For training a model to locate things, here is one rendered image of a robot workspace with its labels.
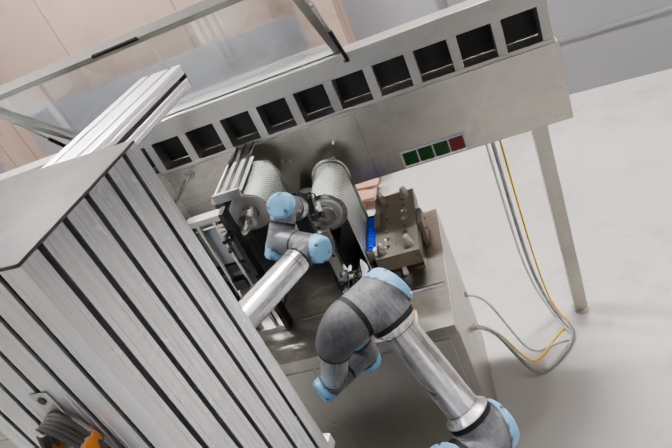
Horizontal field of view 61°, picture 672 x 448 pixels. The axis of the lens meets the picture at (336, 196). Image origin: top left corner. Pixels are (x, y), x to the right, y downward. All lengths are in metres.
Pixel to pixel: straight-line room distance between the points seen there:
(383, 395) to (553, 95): 1.23
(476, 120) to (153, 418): 1.69
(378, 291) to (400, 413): 0.97
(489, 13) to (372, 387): 1.34
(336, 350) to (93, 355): 0.76
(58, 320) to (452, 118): 1.72
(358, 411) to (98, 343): 1.65
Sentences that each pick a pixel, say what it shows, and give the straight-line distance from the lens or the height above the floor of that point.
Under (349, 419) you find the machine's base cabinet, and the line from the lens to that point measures 2.30.
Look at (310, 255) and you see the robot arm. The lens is 1.51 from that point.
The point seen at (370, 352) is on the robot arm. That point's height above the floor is 1.03.
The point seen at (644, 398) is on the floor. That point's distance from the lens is 2.76.
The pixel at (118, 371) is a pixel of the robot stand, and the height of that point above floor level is 1.86.
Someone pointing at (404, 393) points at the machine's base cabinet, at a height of 0.60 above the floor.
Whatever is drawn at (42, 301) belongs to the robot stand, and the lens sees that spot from 0.66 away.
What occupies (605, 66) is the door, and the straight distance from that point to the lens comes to 4.91.
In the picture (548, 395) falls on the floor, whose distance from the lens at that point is 2.80.
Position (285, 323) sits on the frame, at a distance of 2.13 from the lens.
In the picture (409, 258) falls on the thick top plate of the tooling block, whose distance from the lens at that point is 2.03.
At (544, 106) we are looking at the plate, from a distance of 2.21.
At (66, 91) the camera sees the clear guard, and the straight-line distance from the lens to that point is 2.09.
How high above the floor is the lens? 2.23
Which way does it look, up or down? 29 degrees down
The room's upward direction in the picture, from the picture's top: 25 degrees counter-clockwise
